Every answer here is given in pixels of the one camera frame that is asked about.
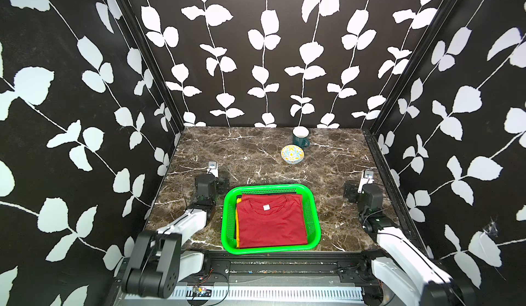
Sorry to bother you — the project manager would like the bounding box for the yellow t-shirt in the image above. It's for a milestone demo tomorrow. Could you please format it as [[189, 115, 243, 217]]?
[[235, 197, 242, 248]]

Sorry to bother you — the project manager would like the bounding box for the green plastic laundry basket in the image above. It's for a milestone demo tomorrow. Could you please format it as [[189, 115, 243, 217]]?
[[221, 184, 321, 255]]

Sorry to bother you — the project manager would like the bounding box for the red t-shirt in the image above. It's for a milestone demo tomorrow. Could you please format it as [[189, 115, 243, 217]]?
[[238, 194, 307, 248]]

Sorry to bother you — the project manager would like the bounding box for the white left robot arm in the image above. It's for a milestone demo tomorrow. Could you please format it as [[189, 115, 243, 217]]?
[[121, 173, 230, 299]]

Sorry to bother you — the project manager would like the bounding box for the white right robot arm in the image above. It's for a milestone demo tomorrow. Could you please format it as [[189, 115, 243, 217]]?
[[342, 178, 476, 305]]

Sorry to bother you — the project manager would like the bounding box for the patterned ceramic bowl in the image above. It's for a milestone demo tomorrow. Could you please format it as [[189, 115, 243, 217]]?
[[280, 144, 305, 165]]

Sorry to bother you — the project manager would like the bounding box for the green mug white inside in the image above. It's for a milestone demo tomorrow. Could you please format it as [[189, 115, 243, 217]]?
[[293, 126, 310, 149]]

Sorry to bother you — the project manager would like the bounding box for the small electronics board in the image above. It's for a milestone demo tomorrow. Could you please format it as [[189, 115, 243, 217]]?
[[190, 287, 212, 299]]

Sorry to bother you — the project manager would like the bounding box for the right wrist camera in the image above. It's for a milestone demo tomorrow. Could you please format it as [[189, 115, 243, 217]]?
[[358, 170, 374, 194]]

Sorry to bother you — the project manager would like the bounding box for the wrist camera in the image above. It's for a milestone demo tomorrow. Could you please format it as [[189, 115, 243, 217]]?
[[206, 161, 219, 178], [358, 170, 374, 194]]

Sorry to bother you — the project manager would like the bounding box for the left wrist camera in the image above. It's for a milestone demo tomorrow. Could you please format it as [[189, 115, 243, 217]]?
[[206, 161, 219, 178]]

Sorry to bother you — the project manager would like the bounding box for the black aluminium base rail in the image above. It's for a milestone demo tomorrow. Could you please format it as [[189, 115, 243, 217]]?
[[180, 249, 388, 285]]

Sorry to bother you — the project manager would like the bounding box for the white perforated cable tray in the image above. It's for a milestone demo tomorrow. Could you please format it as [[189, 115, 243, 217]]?
[[169, 286, 364, 303]]

